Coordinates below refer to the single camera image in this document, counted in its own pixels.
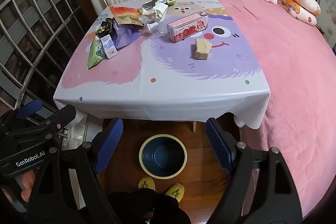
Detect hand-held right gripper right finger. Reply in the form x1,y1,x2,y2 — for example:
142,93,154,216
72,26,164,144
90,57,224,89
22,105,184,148
205,117,305,224

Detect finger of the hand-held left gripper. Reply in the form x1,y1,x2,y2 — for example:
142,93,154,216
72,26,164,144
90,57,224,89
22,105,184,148
0,100,43,132
5,105,77,146

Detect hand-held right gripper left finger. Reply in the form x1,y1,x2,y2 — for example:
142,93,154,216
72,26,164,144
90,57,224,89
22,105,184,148
26,118,124,224

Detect blue trash bin cream rim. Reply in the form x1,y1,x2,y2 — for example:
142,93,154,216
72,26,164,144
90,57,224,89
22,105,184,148
139,134,188,179

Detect green printed snack box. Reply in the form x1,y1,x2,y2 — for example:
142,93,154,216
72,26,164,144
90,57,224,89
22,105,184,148
87,36,106,70

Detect purple plastic bag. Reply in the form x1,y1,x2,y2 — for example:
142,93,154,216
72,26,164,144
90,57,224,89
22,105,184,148
112,20,147,50

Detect clear plastic bottle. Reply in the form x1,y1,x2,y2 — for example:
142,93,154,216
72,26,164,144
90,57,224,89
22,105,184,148
139,15,171,35

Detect person's left hand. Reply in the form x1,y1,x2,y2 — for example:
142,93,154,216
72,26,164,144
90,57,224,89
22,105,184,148
20,170,36,203

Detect yellow embroidered slipper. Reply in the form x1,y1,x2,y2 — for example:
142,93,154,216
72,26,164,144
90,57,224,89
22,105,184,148
165,183,185,203
138,177,156,191

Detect person's black trousers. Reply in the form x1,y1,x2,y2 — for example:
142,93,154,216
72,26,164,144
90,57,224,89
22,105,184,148
108,189,192,224

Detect printed cartoon tablecloth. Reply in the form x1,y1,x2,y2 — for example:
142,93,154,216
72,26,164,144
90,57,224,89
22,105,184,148
53,0,271,128

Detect small white box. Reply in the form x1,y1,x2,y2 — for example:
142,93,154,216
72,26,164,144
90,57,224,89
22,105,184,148
101,34,118,59

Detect tan cardboard block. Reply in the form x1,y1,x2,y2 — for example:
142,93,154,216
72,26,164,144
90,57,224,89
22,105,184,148
194,38,212,60

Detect gold black crumpled wrapper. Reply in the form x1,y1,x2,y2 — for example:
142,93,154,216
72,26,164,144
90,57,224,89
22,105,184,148
96,17,114,36

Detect pink bed blanket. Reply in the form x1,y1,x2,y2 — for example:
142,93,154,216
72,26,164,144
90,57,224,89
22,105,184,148
196,0,336,219

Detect orange red snack packet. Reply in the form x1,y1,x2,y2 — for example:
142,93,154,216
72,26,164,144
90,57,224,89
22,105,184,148
109,6,143,26

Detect pink strawberry carton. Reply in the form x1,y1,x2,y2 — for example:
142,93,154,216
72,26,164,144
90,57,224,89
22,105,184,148
167,11,209,43

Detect folded quilt orange print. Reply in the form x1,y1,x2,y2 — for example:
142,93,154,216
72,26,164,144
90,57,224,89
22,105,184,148
275,0,321,26

